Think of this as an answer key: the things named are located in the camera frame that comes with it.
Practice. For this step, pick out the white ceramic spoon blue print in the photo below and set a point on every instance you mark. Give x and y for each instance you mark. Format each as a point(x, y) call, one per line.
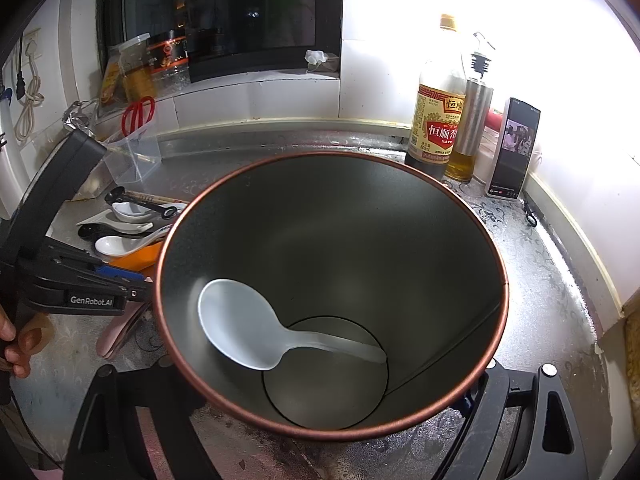
point(110, 245)

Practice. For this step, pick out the small jar with label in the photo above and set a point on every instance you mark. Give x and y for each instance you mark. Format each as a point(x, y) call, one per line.
point(432, 125)

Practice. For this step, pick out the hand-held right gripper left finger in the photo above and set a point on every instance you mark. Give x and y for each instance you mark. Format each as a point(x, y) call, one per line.
point(150, 410)

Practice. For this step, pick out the yellowish sponge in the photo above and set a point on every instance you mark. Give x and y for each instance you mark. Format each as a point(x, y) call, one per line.
point(632, 365)

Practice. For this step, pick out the pink plastic utensil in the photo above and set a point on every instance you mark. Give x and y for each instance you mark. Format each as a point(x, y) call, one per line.
point(120, 332)

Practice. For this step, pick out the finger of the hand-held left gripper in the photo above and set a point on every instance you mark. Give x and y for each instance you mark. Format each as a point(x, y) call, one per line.
point(115, 272)
point(92, 301)

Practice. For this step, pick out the clear plastic container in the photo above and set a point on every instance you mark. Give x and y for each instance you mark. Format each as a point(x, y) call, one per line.
point(135, 160)

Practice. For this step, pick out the clear jar black label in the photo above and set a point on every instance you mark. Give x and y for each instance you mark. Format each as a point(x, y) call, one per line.
point(170, 60)

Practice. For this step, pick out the crumpled white tissue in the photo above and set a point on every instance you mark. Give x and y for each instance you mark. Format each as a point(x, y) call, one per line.
point(320, 60)

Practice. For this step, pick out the clear jar yellow contents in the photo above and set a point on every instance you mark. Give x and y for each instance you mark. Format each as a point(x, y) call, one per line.
point(127, 70)

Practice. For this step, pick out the smartphone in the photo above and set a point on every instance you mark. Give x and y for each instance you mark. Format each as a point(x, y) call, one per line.
point(512, 150)

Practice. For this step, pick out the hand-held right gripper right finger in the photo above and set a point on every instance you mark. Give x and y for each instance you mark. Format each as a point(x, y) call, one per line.
point(492, 410)

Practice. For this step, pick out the black power plug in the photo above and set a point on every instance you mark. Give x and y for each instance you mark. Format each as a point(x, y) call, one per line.
point(20, 85)

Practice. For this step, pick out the person's left hand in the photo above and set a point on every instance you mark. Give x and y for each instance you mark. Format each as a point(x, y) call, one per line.
point(27, 345)

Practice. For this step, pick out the long white ceramic spoon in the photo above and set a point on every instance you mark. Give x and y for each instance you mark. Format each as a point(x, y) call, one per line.
point(100, 221)

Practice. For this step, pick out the black framed window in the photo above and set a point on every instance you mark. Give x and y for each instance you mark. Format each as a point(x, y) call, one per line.
point(225, 5)

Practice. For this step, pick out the steel oil dispenser bottle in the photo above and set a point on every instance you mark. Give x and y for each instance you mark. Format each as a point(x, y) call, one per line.
point(475, 120)

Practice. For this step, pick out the white plastic rice spoon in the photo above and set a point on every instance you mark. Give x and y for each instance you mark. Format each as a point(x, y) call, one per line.
point(235, 320)

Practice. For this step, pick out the plastic wooden chopsticks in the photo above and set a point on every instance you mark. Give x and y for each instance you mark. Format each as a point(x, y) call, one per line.
point(160, 199)

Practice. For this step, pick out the small white ceramic spoon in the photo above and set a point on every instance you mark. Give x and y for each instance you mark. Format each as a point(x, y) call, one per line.
point(131, 211)

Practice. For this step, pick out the copper rimmed metal utensil canister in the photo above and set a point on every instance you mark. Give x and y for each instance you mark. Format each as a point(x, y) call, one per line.
point(400, 240)

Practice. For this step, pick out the red lid plastic container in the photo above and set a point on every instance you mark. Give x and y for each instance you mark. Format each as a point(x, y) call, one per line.
point(492, 122)

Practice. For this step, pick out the black phone stand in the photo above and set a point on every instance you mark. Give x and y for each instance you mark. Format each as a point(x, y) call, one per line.
point(530, 212)

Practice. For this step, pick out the crumpled foil bag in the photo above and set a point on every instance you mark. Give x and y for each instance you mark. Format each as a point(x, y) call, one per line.
point(77, 117)

